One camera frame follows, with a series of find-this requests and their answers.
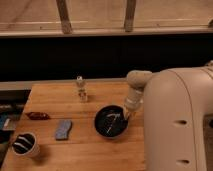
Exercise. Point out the white paper cup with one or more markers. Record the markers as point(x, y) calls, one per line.
point(26, 145)

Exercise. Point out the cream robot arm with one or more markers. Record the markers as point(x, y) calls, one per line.
point(177, 108)

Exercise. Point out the clear plastic bottle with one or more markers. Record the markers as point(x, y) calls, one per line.
point(80, 82)

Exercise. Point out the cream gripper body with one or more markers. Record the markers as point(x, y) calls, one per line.
point(133, 100)

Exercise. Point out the left wooden post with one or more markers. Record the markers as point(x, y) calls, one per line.
point(64, 16)

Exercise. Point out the wooden post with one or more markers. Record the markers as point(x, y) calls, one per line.
point(129, 15)
point(64, 16)

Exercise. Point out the right wooden post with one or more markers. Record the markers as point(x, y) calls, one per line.
point(129, 15)

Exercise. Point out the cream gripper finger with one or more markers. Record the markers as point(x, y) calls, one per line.
point(133, 114)
point(126, 114)

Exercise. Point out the black ceramic bowl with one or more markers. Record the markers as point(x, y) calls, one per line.
point(110, 122)

